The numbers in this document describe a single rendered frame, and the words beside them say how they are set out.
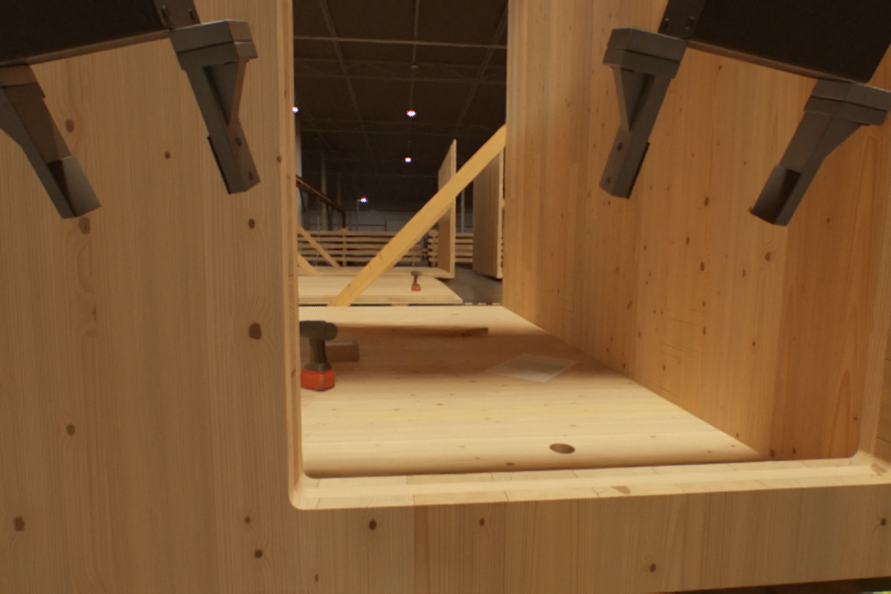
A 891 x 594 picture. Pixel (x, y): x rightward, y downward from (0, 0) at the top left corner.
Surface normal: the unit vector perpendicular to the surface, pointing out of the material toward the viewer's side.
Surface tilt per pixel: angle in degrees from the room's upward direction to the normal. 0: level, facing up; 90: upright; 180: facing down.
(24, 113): 83
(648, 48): 113
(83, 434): 90
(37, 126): 83
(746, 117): 90
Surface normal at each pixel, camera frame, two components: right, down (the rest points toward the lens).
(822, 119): -0.98, -0.12
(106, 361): 0.09, 0.11
